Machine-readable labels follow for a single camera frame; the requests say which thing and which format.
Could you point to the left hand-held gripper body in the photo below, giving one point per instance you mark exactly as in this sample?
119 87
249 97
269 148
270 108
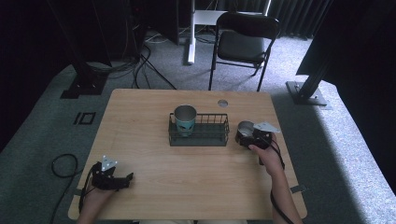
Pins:
104 182

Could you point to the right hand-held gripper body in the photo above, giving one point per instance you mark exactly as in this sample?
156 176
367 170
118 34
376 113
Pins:
260 140

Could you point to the teal metal cup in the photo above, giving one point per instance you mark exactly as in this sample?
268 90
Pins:
185 124

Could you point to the person's left hand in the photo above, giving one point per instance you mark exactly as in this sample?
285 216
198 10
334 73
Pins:
95 200

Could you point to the person's right hand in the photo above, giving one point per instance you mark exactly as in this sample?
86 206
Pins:
271 158

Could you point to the round grey table grommet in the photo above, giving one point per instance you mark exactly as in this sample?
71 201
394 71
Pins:
222 103

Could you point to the grey tape piece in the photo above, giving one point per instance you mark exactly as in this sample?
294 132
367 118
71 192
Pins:
298 188

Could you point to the black metal stand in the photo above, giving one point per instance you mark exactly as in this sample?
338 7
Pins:
306 93
84 84

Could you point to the black folding chair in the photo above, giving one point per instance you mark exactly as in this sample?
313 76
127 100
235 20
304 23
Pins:
241 46

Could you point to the dark pleated curtain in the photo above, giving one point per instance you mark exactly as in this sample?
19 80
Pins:
295 18

